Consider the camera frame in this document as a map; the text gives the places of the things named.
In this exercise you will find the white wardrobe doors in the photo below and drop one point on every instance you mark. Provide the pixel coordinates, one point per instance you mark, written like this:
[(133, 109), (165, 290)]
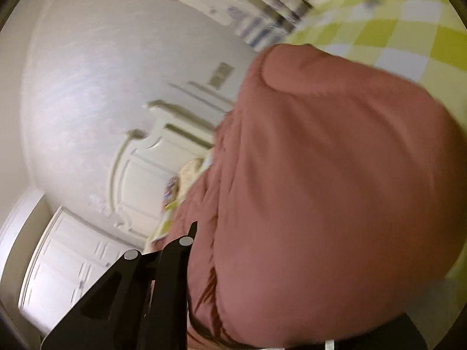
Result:
[(69, 273)]

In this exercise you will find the white bed headboard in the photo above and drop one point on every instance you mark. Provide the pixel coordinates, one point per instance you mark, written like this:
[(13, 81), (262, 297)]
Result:
[(153, 175)]

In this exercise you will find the colourful patterned pillow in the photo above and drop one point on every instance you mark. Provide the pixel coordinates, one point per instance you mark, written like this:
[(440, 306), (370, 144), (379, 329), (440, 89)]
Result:
[(171, 189)]

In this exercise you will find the pink quilted jacket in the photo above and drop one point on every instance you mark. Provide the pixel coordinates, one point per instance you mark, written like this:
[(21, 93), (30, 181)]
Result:
[(321, 189)]

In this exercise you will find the wall switch plate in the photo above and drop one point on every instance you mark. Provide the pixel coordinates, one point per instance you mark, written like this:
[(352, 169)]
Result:
[(220, 74)]

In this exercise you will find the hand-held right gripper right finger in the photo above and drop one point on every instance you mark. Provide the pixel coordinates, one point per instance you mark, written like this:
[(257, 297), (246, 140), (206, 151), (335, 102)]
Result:
[(408, 335)]

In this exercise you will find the sailboat print curtain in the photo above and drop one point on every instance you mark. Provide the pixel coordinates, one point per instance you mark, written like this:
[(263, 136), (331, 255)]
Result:
[(259, 25)]

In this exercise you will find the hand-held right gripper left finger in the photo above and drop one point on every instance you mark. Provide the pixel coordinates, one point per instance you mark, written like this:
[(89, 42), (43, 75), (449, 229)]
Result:
[(120, 306)]

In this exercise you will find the green checked bed sheet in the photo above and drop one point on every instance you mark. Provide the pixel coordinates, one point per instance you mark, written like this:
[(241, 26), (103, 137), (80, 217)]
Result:
[(401, 25)]

